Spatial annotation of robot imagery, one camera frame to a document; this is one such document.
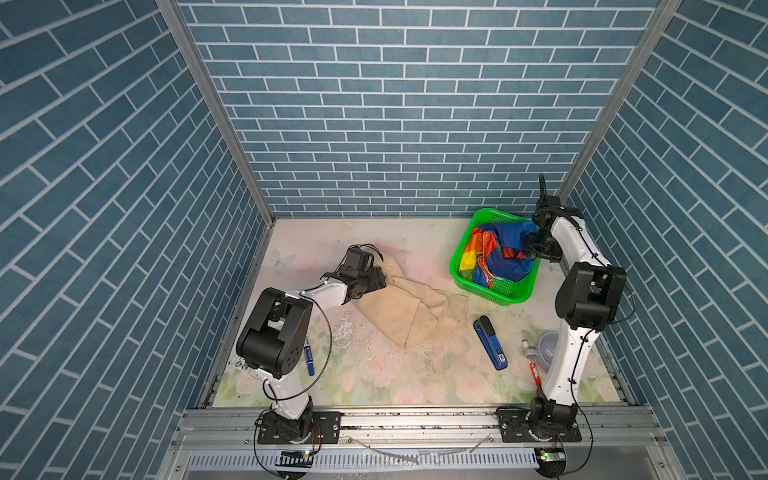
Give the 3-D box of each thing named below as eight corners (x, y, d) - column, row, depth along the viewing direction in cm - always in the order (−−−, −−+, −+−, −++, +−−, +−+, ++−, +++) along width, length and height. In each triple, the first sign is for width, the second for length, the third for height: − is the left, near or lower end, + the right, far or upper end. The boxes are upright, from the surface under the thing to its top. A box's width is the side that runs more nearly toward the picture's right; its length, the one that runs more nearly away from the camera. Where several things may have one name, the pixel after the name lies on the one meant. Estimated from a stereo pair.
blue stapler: (495, 372, 84) (499, 366, 81) (473, 324, 94) (476, 317, 90) (507, 368, 85) (511, 363, 82) (484, 321, 94) (487, 314, 91)
